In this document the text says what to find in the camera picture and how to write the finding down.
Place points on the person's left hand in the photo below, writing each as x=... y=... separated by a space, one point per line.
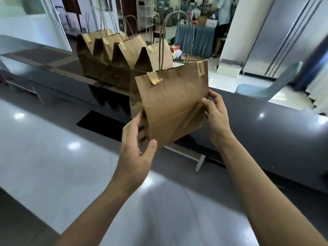
x=133 y=164

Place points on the person's right hand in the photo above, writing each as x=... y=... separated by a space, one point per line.
x=218 y=120

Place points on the person's right forearm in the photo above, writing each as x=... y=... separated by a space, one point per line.
x=271 y=197

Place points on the person's left forearm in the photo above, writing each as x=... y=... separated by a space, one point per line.
x=97 y=217

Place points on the white support panel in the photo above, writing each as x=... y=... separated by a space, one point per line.
x=197 y=161

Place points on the black floor mat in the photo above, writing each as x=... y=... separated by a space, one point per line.
x=100 y=124

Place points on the white box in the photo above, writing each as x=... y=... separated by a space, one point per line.
x=229 y=69

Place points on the blue plastic chair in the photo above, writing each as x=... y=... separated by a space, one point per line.
x=266 y=89

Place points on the blue skirted table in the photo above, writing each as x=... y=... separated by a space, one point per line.
x=197 y=41

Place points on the stainless steel refrigerator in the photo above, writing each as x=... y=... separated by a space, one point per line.
x=279 y=35

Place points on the white window curtain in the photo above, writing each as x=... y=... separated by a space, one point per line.
x=320 y=92

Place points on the blue window curtain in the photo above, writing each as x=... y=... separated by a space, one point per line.
x=313 y=64

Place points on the white shelving unit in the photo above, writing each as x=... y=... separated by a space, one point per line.
x=145 y=12

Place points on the dark brown door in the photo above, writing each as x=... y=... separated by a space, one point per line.
x=128 y=10

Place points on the white framed glass partition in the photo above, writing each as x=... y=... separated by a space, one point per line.
x=25 y=20

